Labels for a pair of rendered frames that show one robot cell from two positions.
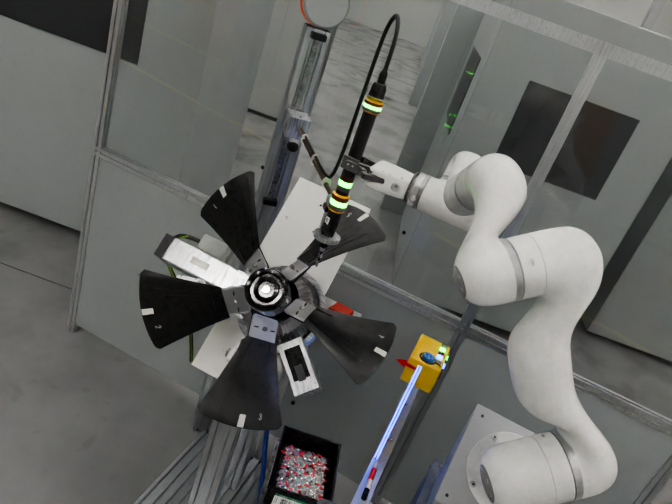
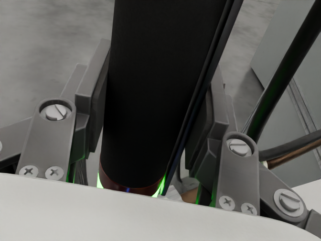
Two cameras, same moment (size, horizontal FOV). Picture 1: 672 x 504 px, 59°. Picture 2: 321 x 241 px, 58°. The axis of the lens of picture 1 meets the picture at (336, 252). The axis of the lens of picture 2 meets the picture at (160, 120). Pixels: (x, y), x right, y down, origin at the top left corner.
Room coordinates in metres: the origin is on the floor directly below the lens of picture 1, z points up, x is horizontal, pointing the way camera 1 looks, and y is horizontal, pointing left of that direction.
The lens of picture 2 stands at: (1.35, -0.05, 1.70)
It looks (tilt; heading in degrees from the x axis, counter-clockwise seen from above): 43 degrees down; 70
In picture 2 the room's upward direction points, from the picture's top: 16 degrees clockwise
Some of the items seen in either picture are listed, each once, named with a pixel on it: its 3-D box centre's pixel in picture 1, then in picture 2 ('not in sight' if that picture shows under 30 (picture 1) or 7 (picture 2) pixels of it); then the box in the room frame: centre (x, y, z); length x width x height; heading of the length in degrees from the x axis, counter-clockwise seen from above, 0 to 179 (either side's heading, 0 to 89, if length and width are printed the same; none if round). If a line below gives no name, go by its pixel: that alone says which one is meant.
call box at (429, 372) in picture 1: (424, 364); not in sight; (1.58, -0.38, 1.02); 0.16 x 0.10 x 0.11; 167
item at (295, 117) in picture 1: (296, 124); not in sight; (1.95, 0.27, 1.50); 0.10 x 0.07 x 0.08; 22
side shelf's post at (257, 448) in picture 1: (278, 393); not in sight; (1.93, 0.02, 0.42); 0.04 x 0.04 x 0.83; 77
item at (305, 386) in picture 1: (300, 368); not in sight; (1.39, -0.02, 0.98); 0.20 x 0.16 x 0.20; 167
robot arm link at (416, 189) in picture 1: (417, 190); not in sight; (1.33, -0.13, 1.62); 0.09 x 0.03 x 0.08; 167
